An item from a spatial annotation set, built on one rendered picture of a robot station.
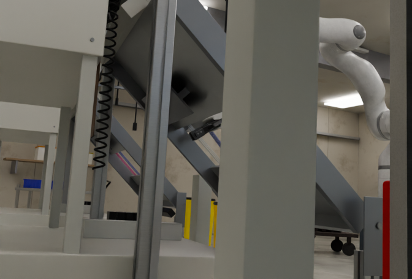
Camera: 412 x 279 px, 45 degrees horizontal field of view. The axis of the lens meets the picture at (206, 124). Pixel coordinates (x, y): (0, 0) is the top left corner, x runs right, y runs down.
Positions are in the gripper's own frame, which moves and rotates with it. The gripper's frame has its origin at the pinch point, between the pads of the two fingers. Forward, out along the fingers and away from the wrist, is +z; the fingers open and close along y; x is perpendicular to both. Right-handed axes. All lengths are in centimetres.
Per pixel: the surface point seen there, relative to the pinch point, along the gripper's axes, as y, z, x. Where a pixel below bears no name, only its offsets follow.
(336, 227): 52, -1, 33
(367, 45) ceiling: -467, -486, 47
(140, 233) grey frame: 64, 42, 6
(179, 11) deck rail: 60, 11, -28
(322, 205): 46, -4, 29
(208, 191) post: -27.8, -2.7, 23.8
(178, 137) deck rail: -8.0, 3.8, -1.5
